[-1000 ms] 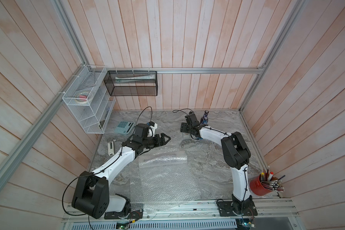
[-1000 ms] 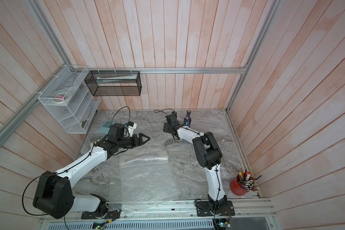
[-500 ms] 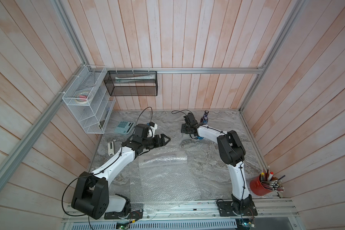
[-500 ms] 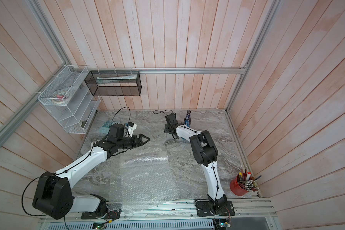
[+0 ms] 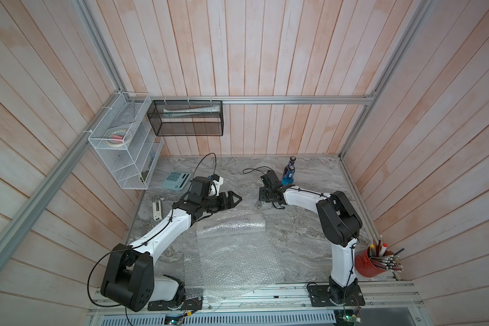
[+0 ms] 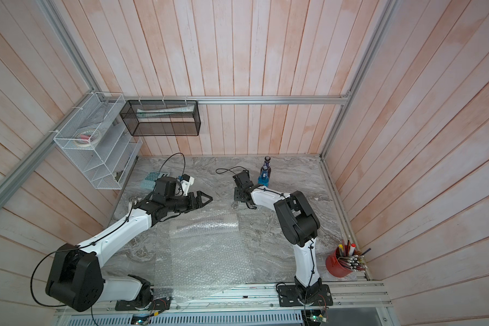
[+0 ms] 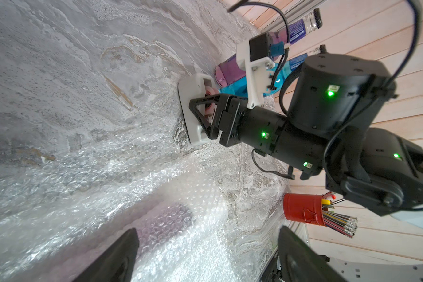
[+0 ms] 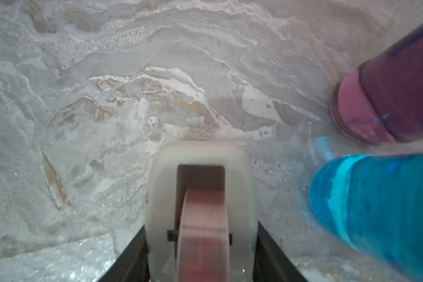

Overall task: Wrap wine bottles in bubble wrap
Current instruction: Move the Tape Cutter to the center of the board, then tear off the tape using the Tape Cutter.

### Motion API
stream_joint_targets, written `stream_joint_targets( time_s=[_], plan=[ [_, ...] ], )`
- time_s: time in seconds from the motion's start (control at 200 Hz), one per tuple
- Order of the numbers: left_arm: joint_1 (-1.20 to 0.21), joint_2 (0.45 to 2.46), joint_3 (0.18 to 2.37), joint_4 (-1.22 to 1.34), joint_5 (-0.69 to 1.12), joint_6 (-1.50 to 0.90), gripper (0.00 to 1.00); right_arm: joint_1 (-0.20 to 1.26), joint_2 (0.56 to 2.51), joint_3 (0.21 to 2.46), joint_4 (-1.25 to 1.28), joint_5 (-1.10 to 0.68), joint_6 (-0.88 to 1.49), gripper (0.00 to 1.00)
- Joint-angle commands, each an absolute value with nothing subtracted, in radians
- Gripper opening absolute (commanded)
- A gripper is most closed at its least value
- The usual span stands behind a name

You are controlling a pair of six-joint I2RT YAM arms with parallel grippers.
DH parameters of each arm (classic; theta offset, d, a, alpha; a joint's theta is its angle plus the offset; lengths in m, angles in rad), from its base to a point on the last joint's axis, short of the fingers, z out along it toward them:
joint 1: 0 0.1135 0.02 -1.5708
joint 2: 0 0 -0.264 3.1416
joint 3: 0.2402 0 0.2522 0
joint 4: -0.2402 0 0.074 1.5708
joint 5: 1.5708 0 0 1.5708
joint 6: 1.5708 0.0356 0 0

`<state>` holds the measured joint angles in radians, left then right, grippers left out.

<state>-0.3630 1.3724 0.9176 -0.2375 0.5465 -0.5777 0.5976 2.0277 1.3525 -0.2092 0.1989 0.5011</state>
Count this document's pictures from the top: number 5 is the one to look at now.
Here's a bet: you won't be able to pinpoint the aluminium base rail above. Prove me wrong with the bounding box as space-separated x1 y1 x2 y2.
84 281 433 325

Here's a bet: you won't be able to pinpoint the blue bottle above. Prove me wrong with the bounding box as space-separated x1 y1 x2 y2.
282 165 296 186

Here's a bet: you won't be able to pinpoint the clear bubble wrap sheet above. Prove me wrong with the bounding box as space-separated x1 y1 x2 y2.
183 211 283 302

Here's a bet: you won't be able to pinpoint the red pen cup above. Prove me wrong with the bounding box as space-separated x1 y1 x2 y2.
355 248 386 278

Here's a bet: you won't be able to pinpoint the black mesh wall basket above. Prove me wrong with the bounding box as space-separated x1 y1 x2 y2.
147 99 224 137

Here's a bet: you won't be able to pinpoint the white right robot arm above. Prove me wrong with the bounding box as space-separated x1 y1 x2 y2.
259 170 363 301

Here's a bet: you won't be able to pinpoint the dark purple bottle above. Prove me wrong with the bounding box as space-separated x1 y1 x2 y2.
283 156 296 175

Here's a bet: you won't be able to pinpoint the pens in cup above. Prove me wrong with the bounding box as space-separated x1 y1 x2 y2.
367 239 405 273

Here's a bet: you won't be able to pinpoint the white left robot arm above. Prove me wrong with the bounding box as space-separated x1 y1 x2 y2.
100 175 243 312

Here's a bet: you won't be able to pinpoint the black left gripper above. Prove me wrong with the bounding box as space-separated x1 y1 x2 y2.
201 191 243 213

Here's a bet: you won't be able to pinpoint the white mesh wall shelf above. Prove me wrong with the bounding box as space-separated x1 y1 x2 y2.
88 92 163 190

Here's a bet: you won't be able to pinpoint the light blue desk calculator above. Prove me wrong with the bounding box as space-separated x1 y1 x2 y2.
162 171 192 191

